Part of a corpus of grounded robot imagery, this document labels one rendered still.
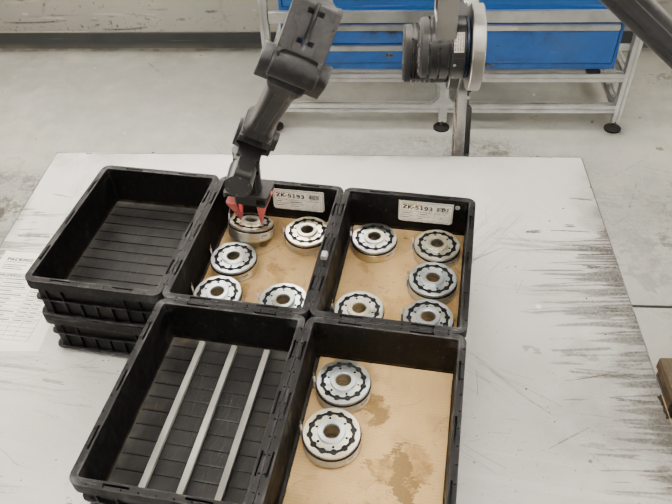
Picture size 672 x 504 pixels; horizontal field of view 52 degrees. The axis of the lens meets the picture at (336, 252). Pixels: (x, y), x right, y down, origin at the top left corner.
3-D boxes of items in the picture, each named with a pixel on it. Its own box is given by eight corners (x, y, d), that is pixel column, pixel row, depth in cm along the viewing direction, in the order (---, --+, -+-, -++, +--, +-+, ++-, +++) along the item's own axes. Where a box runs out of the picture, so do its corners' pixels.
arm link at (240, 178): (281, 128, 143) (242, 113, 141) (274, 162, 135) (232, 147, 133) (263, 169, 151) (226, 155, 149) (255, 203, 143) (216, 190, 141)
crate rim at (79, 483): (161, 305, 137) (159, 296, 135) (308, 323, 132) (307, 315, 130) (69, 490, 108) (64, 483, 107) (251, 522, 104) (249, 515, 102)
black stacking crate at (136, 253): (116, 202, 176) (105, 166, 168) (227, 213, 171) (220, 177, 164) (41, 318, 148) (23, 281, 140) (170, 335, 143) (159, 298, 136)
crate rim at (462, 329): (345, 194, 160) (345, 186, 159) (475, 206, 156) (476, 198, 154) (308, 323, 132) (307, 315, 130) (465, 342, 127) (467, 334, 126)
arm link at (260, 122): (336, 57, 105) (269, 30, 102) (325, 91, 104) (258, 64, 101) (282, 132, 146) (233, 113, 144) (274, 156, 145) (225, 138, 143)
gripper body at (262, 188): (267, 205, 151) (265, 179, 145) (223, 198, 152) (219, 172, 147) (275, 187, 155) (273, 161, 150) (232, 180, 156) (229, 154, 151)
